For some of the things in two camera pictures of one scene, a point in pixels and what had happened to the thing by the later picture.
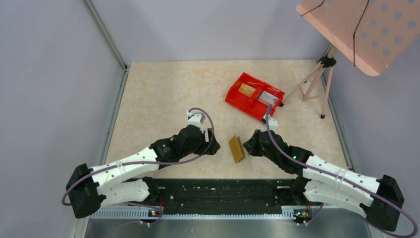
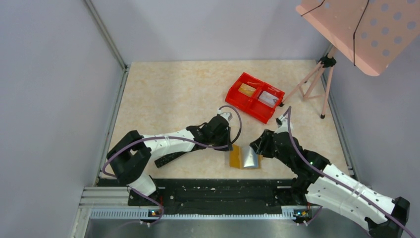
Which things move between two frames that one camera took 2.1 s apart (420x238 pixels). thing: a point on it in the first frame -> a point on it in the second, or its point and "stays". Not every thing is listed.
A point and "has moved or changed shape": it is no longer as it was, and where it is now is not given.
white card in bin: x=268 y=98 stays
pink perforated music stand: x=370 y=33 stays
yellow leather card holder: x=237 y=148 has moved or changed shape
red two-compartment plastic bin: x=254 y=96 stays
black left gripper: x=207 y=144 -> x=222 y=132
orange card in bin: x=247 y=89 stays
